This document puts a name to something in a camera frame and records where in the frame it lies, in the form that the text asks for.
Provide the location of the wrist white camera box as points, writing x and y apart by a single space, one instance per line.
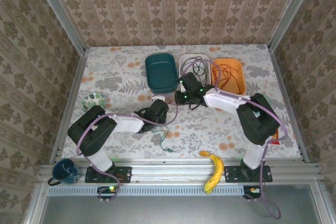
158 98
181 85

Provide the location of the green leaf pattern bowl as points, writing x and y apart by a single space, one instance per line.
94 100

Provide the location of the dark blue mug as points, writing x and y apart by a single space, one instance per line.
64 171

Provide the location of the red snack packet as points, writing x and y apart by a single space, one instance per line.
276 138

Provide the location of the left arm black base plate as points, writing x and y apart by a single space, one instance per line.
123 175

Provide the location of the aluminium frame post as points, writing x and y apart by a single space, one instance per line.
59 11
291 11

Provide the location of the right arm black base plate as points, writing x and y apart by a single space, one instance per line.
233 174

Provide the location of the orange plastic tray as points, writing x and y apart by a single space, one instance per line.
240 77

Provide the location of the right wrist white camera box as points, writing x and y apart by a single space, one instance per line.
181 85

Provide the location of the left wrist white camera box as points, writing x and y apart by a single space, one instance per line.
158 98

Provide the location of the yellow banana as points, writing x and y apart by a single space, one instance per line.
216 167

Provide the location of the aluminium front rail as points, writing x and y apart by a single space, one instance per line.
170 169

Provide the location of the white plastic tray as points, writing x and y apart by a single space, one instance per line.
183 60

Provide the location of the aluminium side rail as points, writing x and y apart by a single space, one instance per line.
74 85

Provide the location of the teal plastic tray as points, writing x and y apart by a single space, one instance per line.
160 73

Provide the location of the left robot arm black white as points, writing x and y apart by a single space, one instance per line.
92 132

